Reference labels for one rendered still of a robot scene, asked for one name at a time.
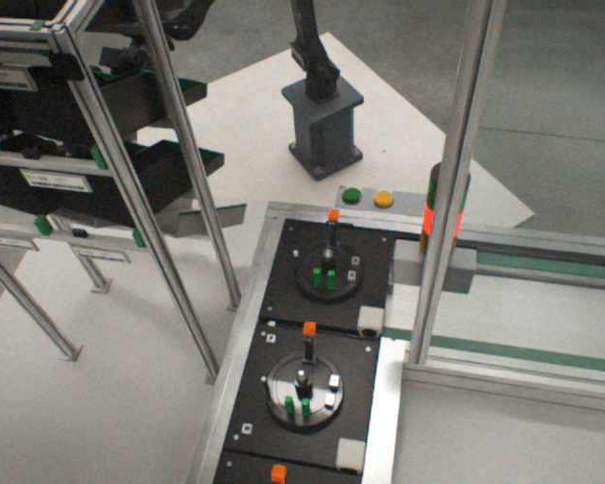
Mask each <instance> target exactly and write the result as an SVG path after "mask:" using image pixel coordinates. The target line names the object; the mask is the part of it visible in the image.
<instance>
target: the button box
mask: <svg viewBox="0 0 605 484"><path fill-rule="evenodd" d="M348 188H356V189H358V190H359V191H360V192H361V199H360V201H359V202H357V203H355V204H349V203H347V202H345V201H344V199H343V193H344V191H345V190H346V189H348ZM379 191H387V192H389V193H391V195H392V197H393V201H392V203H391V204H390V205H389V206H385V207H383V206H378V205H377V204H376V203H375V194H376V193H377V192H379ZM426 196H427V194H423V193H413V192H403V191H394V190H387V189H375V188H366V187H358V186H348V185H339V188H338V193H337V197H336V202H335V207H337V208H345V209H354V210H364V211H372V212H381V213H390V214H399V215H408V216H417V217H424V209H425V202H426Z"/></svg>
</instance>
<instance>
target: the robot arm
mask: <svg viewBox="0 0 605 484"><path fill-rule="evenodd" d="M215 1H216V0H184V9H179V10H175V11H170V12H163V13H159V14H158V15H159V18H160V22H161V25H162V28H163V32H164V34H165V38H166V41H167V44H168V48H169V51H175V45H174V43H173V41H172V38H173V39H174V40H177V41H188V40H190V39H191V38H192V37H193V36H195V35H196V33H197V32H198V31H199V29H200V28H201V26H202V25H203V23H204V21H205V19H206V14H207V11H208V9H209V8H210V7H211V5H212V4H213V3H214V2H215ZM290 2H291V8H292V12H293V16H294V21H295V26H296V31H297V37H296V39H295V41H292V42H290V43H289V44H290V47H291V49H292V55H291V57H292V58H293V59H294V61H295V62H296V63H297V64H298V66H299V67H300V68H301V69H302V71H303V72H306V80H305V82H304V83H305V90H304V93H305V94H306V96H307V97H308V98H309V99H310V100H312V101H313V102H314V103H315V104H316V105H317V106H319V105H321V104H323V103H325V102H328V101H330V100H332V99H334V98H336V97H338V96H340V92H339V91H338V90H337V89H336V80H337V79H338V78H339V75H340V72H341V71H340V69H339V68H338V67H337V66H336V65H335V64H334V63H333V61H332V60H331V59H330V58H329V57H328V55H327V50H326V48H325V46H324V45H323V43H322V42H321V40H320V38H319V34H318V28H317V22H316V16H315V10H314V4H313V0H290ZM122 36H125V37H130V38H132V39H133V40H132V42H131V44H130V46H129V48H126V47H123V48H122V50H121V49H116V48H110V47H105V46H103V47H102V52H101V57H100V61H99V65H101V66H106V67H108V68H110V69H111V70H110V74H112V75H116V76H119V75H122V74H125V73H128V72H131V71H134V70H136V69H143V70H148V71H152V72H156V70H155V68H154V65H153V62H152V59H151V56H150V53H149V50H148V47H147V44H146V41H145V38H144V36H138V35H122Z"/></svg>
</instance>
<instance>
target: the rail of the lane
mask: <svg viewBox="0 0 605 484"><path fill-rule="evenodd" d="M331 209H337V210H340V217H339V220H338V222H337V228H345V229H354V230H370V231H379V232H387V233H394V234H395V239H394V241H396V239H397V236H399V237H408V238H416V239H420V237H421V231H422V227H423V220H424V218H423V217H417V216H408V215H399V214H390V213H381V212H372V211H364V210H354V209H345V208H337V207H328V206H311V205H302V204H293V203H284V202H275V201H269V203H268V206H267V209H266V212H265V215H264V216H271V217H274V219H277V218H278V217H279V218H285V221H286V222H295V223H304V224H311V225H320V226H328V222H329V220H328V214H329V211H330V210H331Z"/></svg>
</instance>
